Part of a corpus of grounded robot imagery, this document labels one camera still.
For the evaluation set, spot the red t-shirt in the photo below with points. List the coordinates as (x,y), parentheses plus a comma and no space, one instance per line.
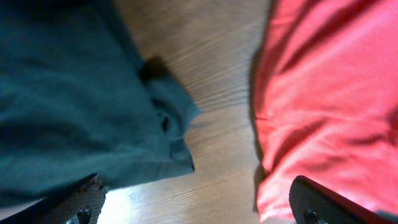
(325,102)

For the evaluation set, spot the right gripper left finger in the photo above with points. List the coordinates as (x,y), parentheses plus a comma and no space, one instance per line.
(80,203)

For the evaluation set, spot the dark green t-shirt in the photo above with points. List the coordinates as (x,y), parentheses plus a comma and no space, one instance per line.
(78,99)

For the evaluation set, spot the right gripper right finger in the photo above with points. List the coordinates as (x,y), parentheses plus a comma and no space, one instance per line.
(313,203)

